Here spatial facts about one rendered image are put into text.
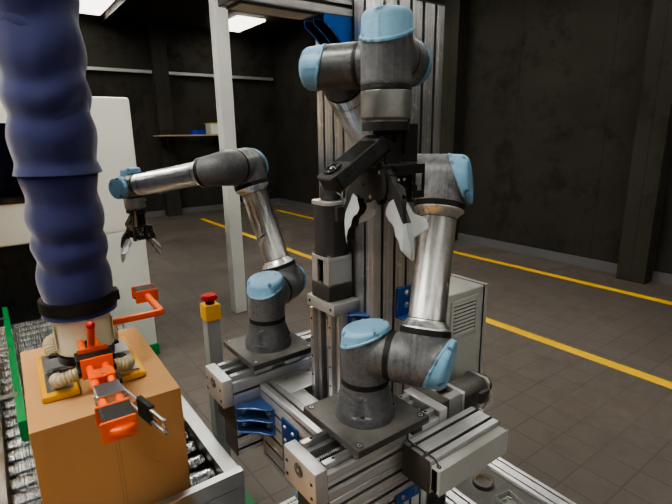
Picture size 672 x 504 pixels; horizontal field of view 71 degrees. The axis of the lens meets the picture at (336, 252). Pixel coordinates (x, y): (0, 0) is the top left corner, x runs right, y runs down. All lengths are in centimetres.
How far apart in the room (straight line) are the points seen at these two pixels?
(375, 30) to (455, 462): 95
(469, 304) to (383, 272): 36
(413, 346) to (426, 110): 64
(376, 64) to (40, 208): 116
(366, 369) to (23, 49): 121
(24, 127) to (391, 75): 113
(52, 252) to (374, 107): 116
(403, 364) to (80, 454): 97
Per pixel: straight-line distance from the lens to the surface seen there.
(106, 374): 143
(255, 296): 149
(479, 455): 132
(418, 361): 106
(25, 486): 213
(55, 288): 165
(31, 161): 159
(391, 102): 70
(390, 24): 71
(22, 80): 159
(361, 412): 117
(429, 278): 107
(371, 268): 127
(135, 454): 166
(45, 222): 160
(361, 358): 110
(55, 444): 159
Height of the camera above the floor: 170
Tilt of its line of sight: 14 degrees down
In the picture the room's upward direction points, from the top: 1 degrees counter-clockwise
